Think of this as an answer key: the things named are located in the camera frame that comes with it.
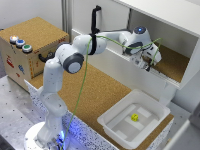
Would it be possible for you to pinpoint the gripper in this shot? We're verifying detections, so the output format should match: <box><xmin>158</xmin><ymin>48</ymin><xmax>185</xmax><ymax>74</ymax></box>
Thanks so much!
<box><xmin>128</xmin><ymin>42</ymin><xmax>163</xmax><ymax>68</ymax></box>

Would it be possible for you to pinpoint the white plastic box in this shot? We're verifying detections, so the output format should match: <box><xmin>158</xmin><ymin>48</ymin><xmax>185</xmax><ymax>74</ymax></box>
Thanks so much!
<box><xmin>96</xmin><ymin>88</ymin><xmax>172</xmax><ymax>150</ymax></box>

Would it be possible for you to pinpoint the yellow block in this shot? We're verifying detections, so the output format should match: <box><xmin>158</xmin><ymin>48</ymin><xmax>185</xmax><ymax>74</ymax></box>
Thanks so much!
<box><xmin>130</xmin><ymin>113</ymin><xmax>140</xmax><ymax>123</ymax></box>

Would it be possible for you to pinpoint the green button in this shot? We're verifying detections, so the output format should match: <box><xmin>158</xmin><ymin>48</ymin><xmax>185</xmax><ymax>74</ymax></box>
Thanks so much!
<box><xmin>21</xmin><ymin>43</ymin><xmax>34</xmax><ymax>54</ymax></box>

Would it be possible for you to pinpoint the blue button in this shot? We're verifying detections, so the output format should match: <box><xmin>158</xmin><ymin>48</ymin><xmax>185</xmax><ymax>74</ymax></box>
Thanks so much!
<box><xmin>15</xmin><ymin>38</ymin><xmax>26</xmax><ymax>49</ymax></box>

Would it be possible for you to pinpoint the black door handle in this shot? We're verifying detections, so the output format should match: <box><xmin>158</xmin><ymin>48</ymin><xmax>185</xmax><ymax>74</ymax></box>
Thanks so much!
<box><xmin>90</xmin><ymin>4</ymin><xmax>103</xmax><ymax>36</ymax></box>

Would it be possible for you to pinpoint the green cable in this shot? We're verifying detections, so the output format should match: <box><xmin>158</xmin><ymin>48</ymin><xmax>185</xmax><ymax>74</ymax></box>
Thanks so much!
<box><xmin>61</xmin><ymin>33</ymin><xmax>163</xmax><ymax>150</ymax></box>

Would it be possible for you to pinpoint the black drawer handle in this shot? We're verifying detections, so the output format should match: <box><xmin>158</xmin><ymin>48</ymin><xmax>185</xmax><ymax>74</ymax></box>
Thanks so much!
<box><xmin>37</xmin><ymin>50</ymin><xmax>57</xmax><ymax>65</ymax></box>

